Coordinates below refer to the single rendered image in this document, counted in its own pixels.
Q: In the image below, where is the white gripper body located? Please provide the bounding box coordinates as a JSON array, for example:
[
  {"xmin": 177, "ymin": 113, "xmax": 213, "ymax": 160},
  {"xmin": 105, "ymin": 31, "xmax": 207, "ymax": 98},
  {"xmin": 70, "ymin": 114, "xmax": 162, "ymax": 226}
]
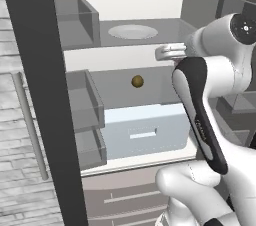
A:
[{"xmin": 154, "ymin": 42, "xmax": 188, "ymax": 62}]

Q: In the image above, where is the pink steak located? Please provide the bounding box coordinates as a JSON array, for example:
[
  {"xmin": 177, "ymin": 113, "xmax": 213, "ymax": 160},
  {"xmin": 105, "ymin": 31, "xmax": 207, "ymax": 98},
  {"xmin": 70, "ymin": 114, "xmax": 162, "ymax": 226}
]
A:
[{"xmin": 171, "ymin": 57, "xmax": 184, "ymax": 70}]

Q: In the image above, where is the grey fridge shelf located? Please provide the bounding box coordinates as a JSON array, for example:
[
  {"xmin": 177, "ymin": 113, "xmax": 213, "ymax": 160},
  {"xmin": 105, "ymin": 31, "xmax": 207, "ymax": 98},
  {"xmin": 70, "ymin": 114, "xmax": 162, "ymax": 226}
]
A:
[
  {"xmin": 89, "ymin": 65, "xmax": 183, "ymax": 110},
  {"xmin": 99, "ymin": 17, "xmax": 198, "ymax": 49}
]

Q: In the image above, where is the pale blue fridge drawer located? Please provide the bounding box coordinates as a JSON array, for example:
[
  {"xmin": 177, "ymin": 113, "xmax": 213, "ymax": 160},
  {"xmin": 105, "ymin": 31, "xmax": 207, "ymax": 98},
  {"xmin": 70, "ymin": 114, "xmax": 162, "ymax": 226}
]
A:
[{"xmin": 102, "ymin": 102, "xmax": 193, "ymax": 161}]

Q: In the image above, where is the dark grey fridge door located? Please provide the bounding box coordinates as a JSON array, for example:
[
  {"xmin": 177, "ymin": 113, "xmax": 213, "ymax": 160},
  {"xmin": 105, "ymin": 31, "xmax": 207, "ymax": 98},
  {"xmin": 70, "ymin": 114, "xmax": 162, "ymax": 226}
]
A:
[{"xmin": 0, "ymin": 0, "xmax": 108, "ymax": 226}]

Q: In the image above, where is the white plate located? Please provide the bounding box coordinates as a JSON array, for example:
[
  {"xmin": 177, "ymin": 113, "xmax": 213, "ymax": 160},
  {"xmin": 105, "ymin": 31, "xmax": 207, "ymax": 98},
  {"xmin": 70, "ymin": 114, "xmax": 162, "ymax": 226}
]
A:
[{"xmin": 107, "ymin": 24, "xmax": 160, "ymax": 41}]

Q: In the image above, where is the brown round fruit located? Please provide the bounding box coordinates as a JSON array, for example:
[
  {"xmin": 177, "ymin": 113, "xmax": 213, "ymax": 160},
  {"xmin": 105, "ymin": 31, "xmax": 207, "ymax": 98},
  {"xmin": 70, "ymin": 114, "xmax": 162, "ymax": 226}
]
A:
[{"xmin": 131, "ymin": 74, "xmax": 145, "ymax": 89}]

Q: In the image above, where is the grey freezer drawer front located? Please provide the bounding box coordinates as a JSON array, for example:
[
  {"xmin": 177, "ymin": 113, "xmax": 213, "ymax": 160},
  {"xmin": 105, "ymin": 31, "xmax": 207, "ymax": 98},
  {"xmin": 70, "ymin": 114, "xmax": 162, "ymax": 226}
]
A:
[{"xmin": 81, "ymin": 165, "xmax": 172, "ymax": 226}]

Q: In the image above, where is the grey freezer drawer handle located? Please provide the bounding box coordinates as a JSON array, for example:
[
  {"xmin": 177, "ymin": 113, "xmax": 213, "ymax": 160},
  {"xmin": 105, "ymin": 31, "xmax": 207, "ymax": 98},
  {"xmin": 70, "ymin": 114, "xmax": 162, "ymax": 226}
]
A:
[
  {"xmin": 87, "ymin": 204, "xmax": 168, "ymax": 222},
  {"xmin": 103, "ymin": 190, "xmax": 162, "ymax": 205}
]

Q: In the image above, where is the grey fridge door handle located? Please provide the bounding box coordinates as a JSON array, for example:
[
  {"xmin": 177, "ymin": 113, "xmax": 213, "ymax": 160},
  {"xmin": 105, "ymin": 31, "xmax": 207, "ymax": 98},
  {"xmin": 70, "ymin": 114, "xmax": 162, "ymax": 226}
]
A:
[{"xmin": 11, "ymin": 71, "xmax": 50, "ymax": 182}]

